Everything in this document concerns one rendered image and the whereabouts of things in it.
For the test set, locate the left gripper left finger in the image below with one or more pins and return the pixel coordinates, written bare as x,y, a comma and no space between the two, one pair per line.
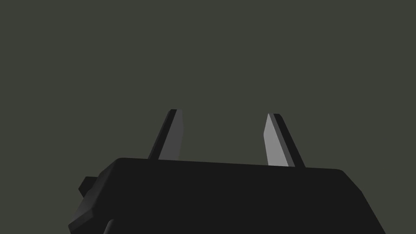
170,139

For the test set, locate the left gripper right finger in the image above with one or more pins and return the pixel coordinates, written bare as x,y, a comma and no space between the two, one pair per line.
279,146

